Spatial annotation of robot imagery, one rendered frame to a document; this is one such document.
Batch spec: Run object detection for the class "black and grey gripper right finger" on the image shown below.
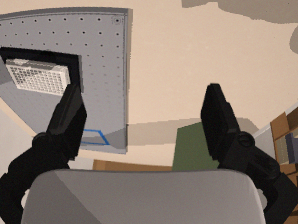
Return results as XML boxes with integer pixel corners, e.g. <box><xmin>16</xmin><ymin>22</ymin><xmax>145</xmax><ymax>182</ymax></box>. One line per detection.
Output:
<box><xmin>200</xmin><ymin>83</ymin><xmax>298</xmax><ymax>224</ymax></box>

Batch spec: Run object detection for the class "black rectangular frame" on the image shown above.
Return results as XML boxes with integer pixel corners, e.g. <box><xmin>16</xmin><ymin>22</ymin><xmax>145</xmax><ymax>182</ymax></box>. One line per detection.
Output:
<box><xmin>0</xmin><ymin>47</ymin><xmax>81</xmax><ymax>92</ymax></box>

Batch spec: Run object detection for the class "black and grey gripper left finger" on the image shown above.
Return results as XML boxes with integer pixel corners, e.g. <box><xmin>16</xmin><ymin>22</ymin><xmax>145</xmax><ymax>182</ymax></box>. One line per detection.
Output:
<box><xmin>0</xmin><ymin>84</ymin><xmax>87</xmax><ymax>224</ymax></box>

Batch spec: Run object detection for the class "grey perforated base plate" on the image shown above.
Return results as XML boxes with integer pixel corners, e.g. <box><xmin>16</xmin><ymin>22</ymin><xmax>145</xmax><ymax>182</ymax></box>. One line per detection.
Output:
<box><xmin>0</xmin><ymin>7</ymin><xmax>128</xmax><ymax>155</ymax></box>

